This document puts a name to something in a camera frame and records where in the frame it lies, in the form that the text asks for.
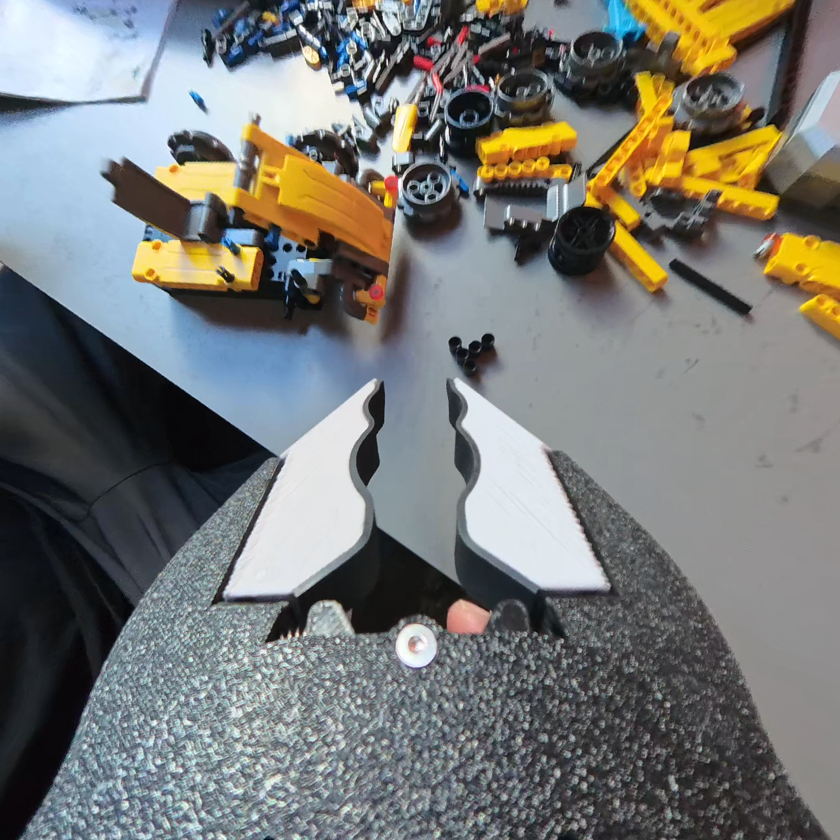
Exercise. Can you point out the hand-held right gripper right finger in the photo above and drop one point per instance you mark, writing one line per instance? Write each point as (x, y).
(532, 519)

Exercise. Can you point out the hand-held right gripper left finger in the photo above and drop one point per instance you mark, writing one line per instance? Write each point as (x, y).
(302, 525)

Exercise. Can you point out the yellow black brick vehicle model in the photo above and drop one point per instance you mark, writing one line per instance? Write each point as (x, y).
(302, 197)

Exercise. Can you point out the pile of brick parts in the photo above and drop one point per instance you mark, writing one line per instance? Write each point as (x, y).
(656, 118)

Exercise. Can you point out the instruction booklet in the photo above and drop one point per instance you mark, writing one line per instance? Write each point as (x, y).
(79, 46)

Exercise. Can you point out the grey desk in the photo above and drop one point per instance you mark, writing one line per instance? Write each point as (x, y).
(656, 433)

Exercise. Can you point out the person's right hand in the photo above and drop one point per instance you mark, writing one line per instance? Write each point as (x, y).
(466, 616)

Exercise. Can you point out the small black connector piece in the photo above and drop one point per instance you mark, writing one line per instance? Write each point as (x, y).
(471, 351)

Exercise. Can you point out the black axle rod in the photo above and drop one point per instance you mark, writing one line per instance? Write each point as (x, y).
(710, 286)

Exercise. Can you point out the loose blue pin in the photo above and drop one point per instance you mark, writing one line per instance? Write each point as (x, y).
(197, 99)

